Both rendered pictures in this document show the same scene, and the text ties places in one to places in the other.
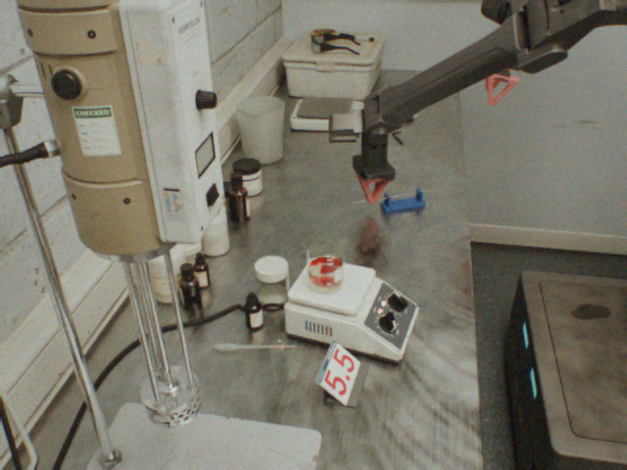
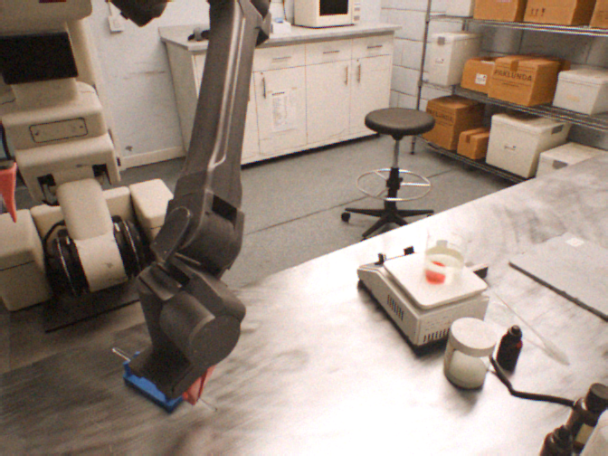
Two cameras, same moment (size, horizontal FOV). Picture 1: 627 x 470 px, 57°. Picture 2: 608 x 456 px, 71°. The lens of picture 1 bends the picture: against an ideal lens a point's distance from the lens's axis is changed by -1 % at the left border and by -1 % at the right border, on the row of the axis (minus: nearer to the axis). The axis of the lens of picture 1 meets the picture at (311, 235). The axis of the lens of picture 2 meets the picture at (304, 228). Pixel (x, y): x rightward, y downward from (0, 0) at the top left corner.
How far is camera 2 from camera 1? 1.31 m
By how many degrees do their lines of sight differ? 102
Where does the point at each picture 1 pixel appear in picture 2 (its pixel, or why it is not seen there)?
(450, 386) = (397, 241)
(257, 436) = (557, 278)
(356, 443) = (487, 251)
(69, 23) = not seen: outside the picture
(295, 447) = (533, 261)
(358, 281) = (410, 262)
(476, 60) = (251, 52)
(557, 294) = not seen: hidden behind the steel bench
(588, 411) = not seen: hidden behind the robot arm
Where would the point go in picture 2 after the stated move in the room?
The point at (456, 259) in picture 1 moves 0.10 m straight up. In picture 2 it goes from (250, 292) to (244, 247)
